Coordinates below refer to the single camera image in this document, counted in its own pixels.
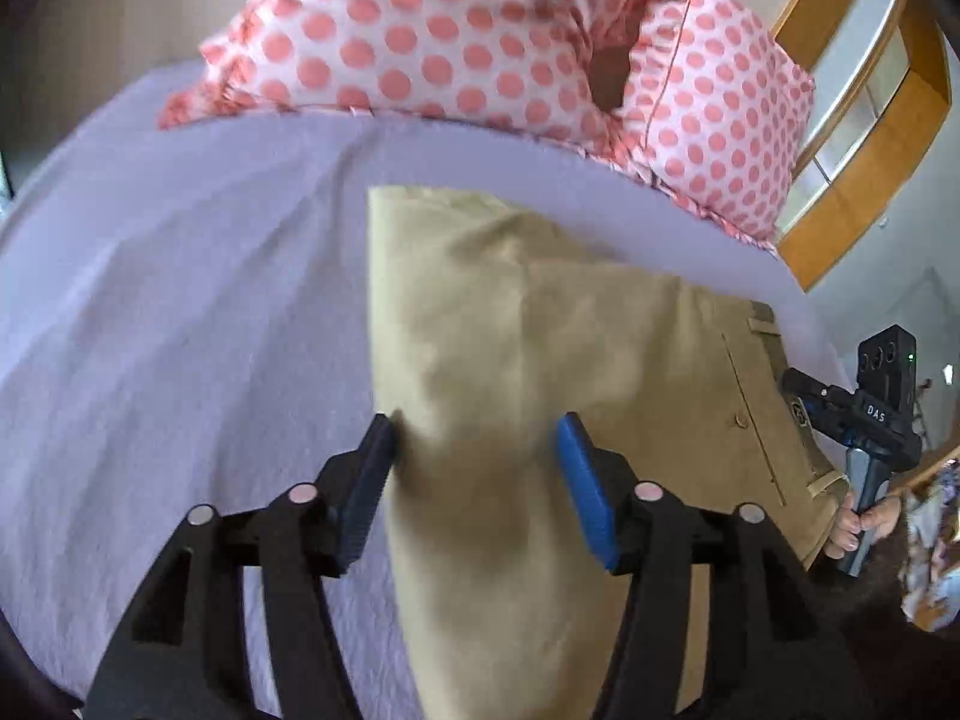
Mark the khaki pants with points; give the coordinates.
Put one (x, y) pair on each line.
(525, 360)

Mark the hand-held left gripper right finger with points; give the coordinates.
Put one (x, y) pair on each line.
(585, 480)

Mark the wooden headboard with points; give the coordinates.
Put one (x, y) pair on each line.
(862, 142)

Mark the pink polka dot pillow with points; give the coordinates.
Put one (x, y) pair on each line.
(420, 37)
(712, 112)

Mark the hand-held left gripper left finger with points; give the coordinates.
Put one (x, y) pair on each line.
(367, 480)

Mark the person's right hand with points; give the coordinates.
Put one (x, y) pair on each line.
(862, 517)

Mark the lavender bed sheet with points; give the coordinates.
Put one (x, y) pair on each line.
(187, 300)

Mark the floral cloth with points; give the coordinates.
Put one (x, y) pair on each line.
(930, 547)

